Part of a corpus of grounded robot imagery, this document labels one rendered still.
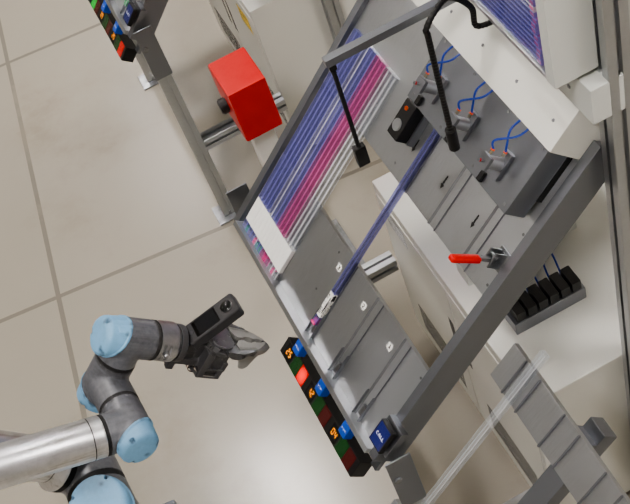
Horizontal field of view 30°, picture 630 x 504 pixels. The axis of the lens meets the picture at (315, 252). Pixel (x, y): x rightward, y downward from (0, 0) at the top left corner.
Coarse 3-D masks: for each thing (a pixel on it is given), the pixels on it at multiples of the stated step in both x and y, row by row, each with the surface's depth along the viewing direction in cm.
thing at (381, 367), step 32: (320, 224) 235; (320, 256) 234; (352, 256) 226; (288, 288) 241; (320, 288) 233; (352, 288) 225; (352, 320) 224; (384, 320) 216; (320, 352) 230; (352, 352) 222; (384, 352) 215; (416, 352) 209; (352, 384) 221; (384, 384) 214; (416, 384) 208; (384, 416) 213
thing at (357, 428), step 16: (240, 224) 255; (256, 256) 248; (272, 288) 242; (288, 304) 239; (288, 320) 236; (304, 336) 232; (320, 368) 226; (336, 384) 224; (336, 400) 221; (352, 416) 218; (368, 448) 213
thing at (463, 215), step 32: (384, 0) 227; (416, 32) 219; (416, 64) 218; (384, 128) 223; (384, 160) 222; (448, 160) 208; (576, 160) 185; (416, 192) 214; (448, 192) 207; (480, 192) 201; (448, 224) 206; (480, 224) 200; (512, 224) 194; (480, 288) 198
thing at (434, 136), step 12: (432, 132) 210; (432, 144) 211; (420, 156) 212; (408, 180) 214; (396, 192) 216; (384, 216) 218; (372, 228) 220; (372, 240) 221; (360, 252) 222; (348, 264) 225; (348, 276) 225; (336, 288) 227
